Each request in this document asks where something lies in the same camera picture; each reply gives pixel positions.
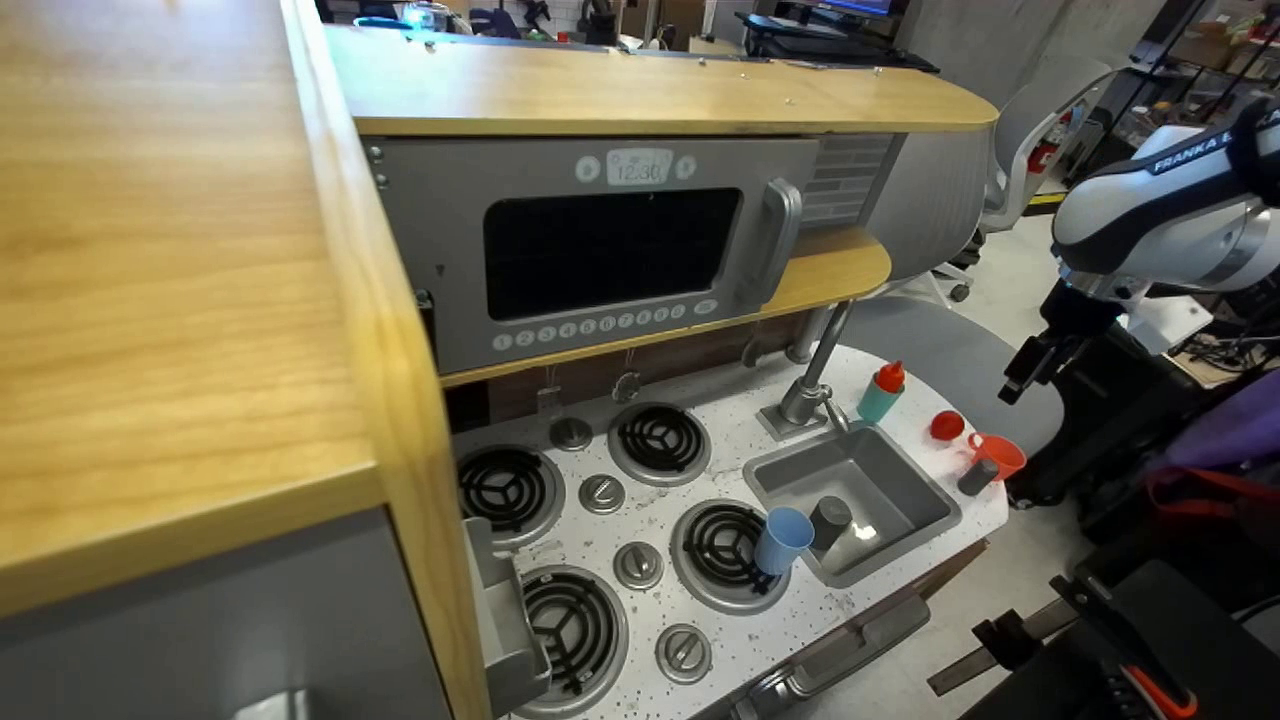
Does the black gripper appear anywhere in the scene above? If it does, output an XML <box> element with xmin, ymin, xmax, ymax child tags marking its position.
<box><xmin>996</xmin><ymin>276</ymin><xmax>1125</xmax><ymax>407</ymax></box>

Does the gray toy sink basin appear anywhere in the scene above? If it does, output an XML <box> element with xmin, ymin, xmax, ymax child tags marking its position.
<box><xmin>740</xmin><ymin>420</ymin><xmax>968</xmax><ymax>594</ymax></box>

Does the black robot stand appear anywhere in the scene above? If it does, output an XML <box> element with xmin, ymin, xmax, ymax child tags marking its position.
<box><xmin>1012</xmin><ymin>333</ymin><xmax>1280</xmax><ymax>578</ymax></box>

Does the dark gray cylinder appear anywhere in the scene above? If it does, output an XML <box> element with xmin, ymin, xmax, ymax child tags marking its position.
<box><xmin>807</xmin><ymin>493</ymin><xmax>857</xmax><ymax>557</ymax></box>
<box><xmin>956</xmin><ymin>458</ymin><xmax>998</xmax><ymax>500</ymax></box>

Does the teal bottle with red cap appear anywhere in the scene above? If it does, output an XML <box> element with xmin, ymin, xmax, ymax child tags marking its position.
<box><xmin>850</xmin><ymin>358</ymin><xmax>911</xmax><ymax>427</ymax></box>

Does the purple cloth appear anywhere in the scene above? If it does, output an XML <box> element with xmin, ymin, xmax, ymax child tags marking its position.
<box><xmin>1144</xmin><ymin>372</ymin><xmax>1280</xmax><ymax>472</ymax></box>

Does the gray toy faucet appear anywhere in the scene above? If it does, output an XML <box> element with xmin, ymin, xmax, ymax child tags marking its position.
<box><xmin>757</xmin><ymin>295</ymin><xmax>857</xmax><ymax>442</ymax></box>

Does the blue plastic cup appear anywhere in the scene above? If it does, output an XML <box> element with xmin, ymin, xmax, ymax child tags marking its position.
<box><xmin>750</xmin><ymin>505</ymin><xmax>815</xmax><ymax>583</ymax></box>

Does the black coil stove burner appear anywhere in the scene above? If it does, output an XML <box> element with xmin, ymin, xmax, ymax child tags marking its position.
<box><xmin>606</xmin><ymin>400</ymin><xmax>712</xmax><ymax>488</ymax></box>
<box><xmin>456</xmin><ymin>446</ymin><xmax>569</xmax><ymax>545</ymax></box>
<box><xmin>512</xmin><ymin>564</ymin><xmax>630</xmax><ymax>713</ymax></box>
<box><xmin>669</xmin><ymin>497</ymin><xmax>793</xmax><ymax>616</ymax></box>

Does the gray stove knob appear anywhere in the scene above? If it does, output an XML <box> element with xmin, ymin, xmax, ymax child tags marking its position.
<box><xmin>653</xmin><ymin>620</ymin><xmax>715</xmax><ymax>690</ymax></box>
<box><xmin>577</xmin><ymin>472</ymin><xmax>629</xmax><ymax>521</ymax></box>
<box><xmin>612</xmin><ymin>540</ymin><xmax>669</xmax><ymax>594</ymax></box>
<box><xmin>547</xmin><ymin>413</ymin><xmax>594</xmax><ymax>452</ymax></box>

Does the gray toy microwave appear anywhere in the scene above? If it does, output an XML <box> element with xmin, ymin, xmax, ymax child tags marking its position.
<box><xmin>359</xmin><ymin>132</ymin><xmax>922</xmax><ymax>382</ymax></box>

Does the wooden toy kitchen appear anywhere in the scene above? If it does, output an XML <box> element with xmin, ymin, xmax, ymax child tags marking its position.
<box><xmin>0</xmin><ymin>0</ymin><xmax>1016</xmax><ymax>720</ymax></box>

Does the red strap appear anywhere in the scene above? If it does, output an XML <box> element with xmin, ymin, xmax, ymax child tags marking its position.
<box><xmin>1144</xmin><ymin>458</ymin><xmax>1280</xmax><ymax>536</ymax></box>

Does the black clamp with orange handle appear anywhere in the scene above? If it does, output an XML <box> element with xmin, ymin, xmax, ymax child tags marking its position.
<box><xmin>922</xmin><ymin>578</ymin><xmax>1202</xmax><ymax>720</ymax></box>

